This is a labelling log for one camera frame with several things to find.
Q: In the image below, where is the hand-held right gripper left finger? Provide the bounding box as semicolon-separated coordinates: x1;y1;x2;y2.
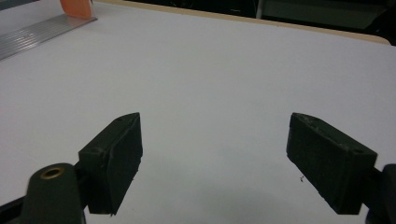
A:
78;112;144;216

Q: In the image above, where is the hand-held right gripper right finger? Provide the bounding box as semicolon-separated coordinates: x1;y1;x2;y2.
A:
286;112;378;216

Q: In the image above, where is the clear plastic package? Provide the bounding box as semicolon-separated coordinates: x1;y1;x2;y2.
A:
0;0;98;63

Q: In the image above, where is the orange phone case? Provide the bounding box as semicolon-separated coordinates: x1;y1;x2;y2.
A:
59;0;93;20

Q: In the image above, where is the wooden table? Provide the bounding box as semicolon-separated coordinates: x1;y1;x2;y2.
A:
92;0;392;47

